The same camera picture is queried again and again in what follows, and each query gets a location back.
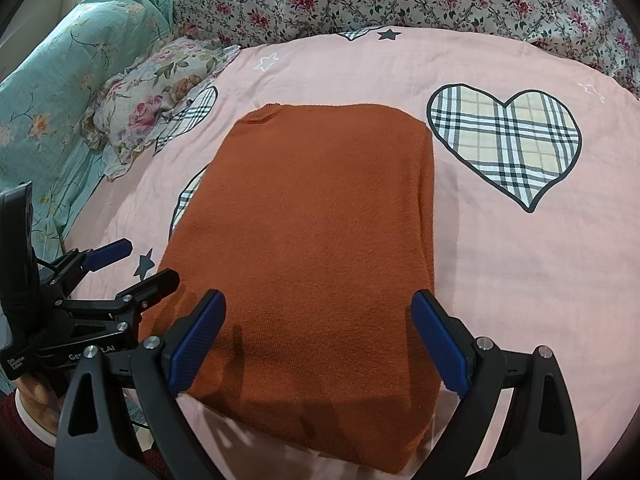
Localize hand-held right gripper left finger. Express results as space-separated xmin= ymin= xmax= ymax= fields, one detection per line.
xmin=55 ymin=289 xmax=228 ymax=480

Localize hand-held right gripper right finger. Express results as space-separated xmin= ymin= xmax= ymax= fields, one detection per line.
xmin=410 ymin=289 xmax=583 ymax=480

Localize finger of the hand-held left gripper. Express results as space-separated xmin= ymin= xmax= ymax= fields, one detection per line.
xmin=106 ymin=268 xmax=181 ymax=324
xmin=56 ymin=239 xmax=134 ymax=289

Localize orange knit sweater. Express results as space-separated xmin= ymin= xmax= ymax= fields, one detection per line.
xmin=137 ymin=102 xmax=443 ymax=476

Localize person's left forearm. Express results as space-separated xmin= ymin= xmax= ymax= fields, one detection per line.
xmin=12 ymin=374 xmax=69 ymax=448

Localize pink bed sheet plaid hearts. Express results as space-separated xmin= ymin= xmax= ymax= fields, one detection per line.
xmin=65 ymin=25 xmax=640 ymax=480

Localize person's dark red garment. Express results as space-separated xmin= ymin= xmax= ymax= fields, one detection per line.
xmin=0 ymin=392 xmax=58 ymax=480

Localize floral ruffled pillow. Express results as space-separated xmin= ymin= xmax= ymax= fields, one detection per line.
xmin=82 ymin=37 xmax=241 ymax=181

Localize teal floral quilt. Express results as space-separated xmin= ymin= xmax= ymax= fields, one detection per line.
xmin=0 ymin=0 xmax=201 ymax=396

